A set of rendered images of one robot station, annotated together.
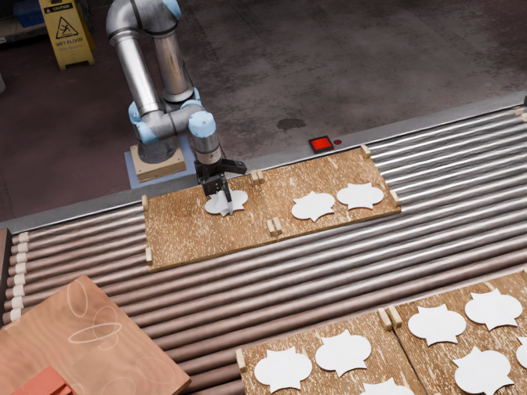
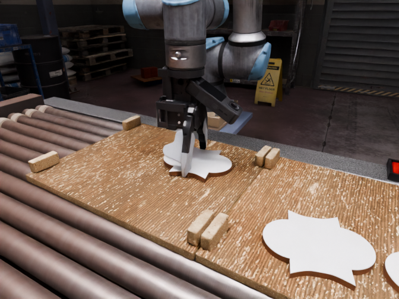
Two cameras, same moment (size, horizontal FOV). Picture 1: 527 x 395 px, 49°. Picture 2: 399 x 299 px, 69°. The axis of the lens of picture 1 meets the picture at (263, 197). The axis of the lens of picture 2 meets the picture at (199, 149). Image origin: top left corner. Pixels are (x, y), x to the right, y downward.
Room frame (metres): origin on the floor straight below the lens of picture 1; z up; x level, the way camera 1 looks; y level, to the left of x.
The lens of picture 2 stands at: (1.05, -0.21, 1.25)
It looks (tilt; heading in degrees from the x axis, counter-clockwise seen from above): 27 degrees down; 37
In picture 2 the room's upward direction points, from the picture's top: straight up
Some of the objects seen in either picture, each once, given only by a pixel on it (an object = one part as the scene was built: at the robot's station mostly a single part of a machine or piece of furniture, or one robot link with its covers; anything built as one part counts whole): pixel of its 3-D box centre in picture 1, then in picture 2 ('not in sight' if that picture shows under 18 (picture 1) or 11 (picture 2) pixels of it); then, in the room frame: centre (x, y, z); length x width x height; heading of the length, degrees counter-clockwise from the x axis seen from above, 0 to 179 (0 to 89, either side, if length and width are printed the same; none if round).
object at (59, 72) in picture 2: not in sight; (41, 71); (2.94, 3.88, 0.44); 0.59 x 0.59 x 0.88
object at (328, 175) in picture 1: (325, 191); (365, 234); (1.48, -0.21, 0.93); 0.41 x 0.35 x 0.02; 96
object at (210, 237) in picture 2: (278, 226); (215, 231); (1.33, -0.03, 0.95); 0.06 x 0.02 x 0.03; 6
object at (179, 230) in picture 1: (206, 219); (156, 167); (1.44, 0.20, 0.93); 0.41 x 0.35 x 0.02; 96
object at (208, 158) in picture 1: (208, 153); (184, 56); (1.48, 0.15, 1.16); 0.08 x 0.08 x 0.05
